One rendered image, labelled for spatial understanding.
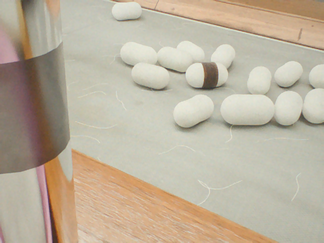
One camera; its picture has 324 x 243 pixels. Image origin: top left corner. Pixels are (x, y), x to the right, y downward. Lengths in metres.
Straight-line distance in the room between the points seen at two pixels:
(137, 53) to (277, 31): 0.19
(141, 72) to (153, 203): 0.15
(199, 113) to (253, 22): 0.23
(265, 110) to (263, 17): 0.22
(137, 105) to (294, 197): 0.13
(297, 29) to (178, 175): 0.28
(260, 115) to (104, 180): 0.13
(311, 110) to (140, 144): 0.12
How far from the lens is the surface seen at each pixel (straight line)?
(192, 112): 0.24
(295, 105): 0.27
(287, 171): 0.23
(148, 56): 0.32
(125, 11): 0.45
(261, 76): 0.30
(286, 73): 0.32
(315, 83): 0.33
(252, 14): 0.46
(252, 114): 0.25
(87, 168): 0.17
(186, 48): 0.34
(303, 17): 0.46
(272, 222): 0.20
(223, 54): 0.33
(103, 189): 0.16
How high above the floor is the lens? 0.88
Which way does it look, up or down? 32 degrees down
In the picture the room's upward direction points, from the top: 5 degrees clockwise
